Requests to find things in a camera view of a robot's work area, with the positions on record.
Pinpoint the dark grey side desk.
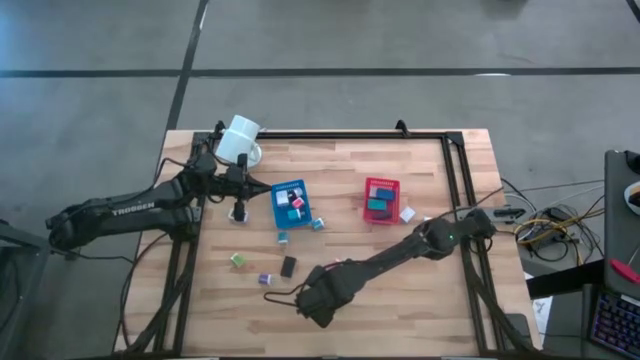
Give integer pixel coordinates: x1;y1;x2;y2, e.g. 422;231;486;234
524;149;640;360

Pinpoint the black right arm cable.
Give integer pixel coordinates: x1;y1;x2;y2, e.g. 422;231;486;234
263;283;314;307

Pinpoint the blue plastic basket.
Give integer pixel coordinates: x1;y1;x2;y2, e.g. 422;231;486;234
270;178;314;231

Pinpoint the floor cable bundle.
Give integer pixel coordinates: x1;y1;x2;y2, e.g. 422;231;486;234
499;177;607;266

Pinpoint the black aluminium rig frame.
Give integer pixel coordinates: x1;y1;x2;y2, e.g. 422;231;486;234
149;119;539;357

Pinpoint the white mug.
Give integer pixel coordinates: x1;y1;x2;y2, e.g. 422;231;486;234
214;113;264;170

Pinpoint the grey metal stand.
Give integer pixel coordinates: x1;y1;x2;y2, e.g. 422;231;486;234
0;218;51;360

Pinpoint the black floor cable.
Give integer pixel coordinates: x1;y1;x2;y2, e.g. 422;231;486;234
119;232;169;351

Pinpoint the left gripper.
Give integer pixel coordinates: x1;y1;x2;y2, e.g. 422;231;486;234
207;153;273;223

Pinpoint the white paper sheet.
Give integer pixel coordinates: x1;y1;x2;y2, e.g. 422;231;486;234
530;295;553;334

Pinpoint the red plastic basket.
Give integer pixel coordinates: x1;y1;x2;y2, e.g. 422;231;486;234
363;176;401;225

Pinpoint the white round object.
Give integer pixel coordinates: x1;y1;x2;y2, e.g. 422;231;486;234
623;180;640;216

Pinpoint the backlit computer keyboard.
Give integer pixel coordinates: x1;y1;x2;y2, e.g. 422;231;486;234
588;289;640;359

